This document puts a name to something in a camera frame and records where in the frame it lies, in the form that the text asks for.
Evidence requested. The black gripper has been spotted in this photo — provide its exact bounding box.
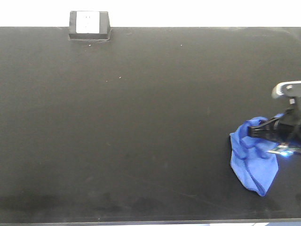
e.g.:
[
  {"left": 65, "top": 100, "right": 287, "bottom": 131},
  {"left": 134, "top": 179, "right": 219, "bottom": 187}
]
[{"left": 247, "top": 97, "right": 301, "bottom": 148}]

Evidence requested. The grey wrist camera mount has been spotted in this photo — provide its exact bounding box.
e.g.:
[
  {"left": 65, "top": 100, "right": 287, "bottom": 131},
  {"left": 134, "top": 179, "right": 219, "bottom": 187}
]
[{"left": 271, "top": 81, "right": 301, "bottom": 99}]

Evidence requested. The black desktop outlet box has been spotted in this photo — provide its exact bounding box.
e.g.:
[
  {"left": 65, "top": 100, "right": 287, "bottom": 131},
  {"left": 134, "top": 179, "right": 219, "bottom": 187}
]
[{"left": 69, "top": 11, "right": 111, "bottom": 41}]

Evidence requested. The blue microfiber cloth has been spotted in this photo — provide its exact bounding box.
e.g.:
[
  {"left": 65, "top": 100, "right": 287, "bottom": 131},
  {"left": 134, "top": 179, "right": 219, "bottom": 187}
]
[{"left": 230, "top": 116, "right": 278, "bottom": 196}]

